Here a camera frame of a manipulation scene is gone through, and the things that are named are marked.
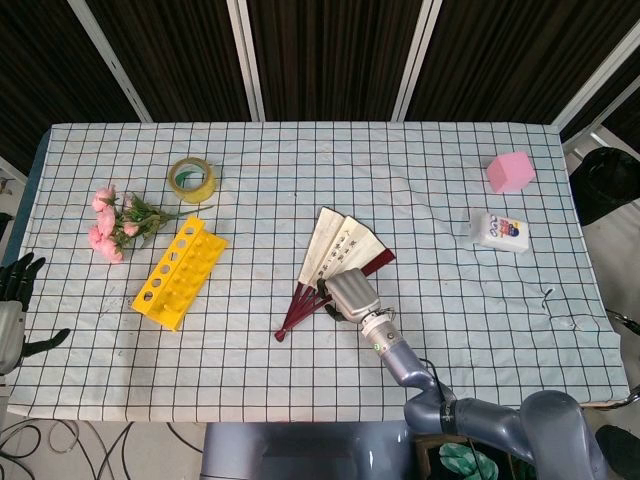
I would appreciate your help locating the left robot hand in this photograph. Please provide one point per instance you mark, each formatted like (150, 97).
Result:
(14, 310)

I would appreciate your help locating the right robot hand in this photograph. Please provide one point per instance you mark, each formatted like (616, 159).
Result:
(352, 296)

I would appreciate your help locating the paper folding fan red ribs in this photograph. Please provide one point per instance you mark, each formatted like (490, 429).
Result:
(336, 250)

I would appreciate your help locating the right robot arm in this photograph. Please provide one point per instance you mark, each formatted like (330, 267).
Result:
(450, 395)

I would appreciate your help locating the white grid tablecloth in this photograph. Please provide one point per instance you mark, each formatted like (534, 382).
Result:
(320, 210)

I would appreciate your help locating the pink artificial flower bunch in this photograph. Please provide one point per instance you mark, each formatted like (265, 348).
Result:
(120, 227)

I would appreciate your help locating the white printed tissue pack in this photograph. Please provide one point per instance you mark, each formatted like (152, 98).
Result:
(500, 230)

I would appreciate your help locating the grey robot torso base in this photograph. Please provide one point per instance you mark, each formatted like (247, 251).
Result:
(305, 452)

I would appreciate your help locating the yellow plastic tube rack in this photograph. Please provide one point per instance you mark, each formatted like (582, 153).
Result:
(180, 275)

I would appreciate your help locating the black thread scrap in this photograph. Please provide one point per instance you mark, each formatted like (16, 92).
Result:
(548, 295)

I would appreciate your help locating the yellow tape roll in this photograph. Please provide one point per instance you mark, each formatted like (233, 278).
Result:
(193, 180)

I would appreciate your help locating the cardboard box with green bag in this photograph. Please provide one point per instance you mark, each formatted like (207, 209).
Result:
(465, 460)

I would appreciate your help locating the pink foam block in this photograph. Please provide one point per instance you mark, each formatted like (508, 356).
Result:
(510, 172)

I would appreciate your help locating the black trash bag bin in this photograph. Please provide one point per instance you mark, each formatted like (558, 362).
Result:
(607, 185)

